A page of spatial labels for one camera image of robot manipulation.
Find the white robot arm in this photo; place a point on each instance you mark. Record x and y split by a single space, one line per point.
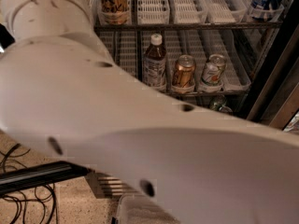
61 93

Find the brown tea bottle white cap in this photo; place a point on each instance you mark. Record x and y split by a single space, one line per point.
154 63

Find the white shelf tray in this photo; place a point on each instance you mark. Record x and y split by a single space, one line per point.
188 11
126 53
153 12

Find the green can bottom shelf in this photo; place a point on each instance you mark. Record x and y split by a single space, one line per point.
226 110

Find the stainless steel fridge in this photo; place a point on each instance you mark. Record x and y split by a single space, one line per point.
218 47

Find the open glass fridge door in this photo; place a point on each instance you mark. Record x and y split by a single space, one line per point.
40 175

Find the gold soda can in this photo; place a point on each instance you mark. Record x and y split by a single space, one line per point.
182 79

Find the rear green can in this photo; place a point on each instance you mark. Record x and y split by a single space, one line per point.
217 102

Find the clear plastic bin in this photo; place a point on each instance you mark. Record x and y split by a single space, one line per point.
137 209

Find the tall gold black can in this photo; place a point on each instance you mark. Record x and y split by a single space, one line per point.
114 12

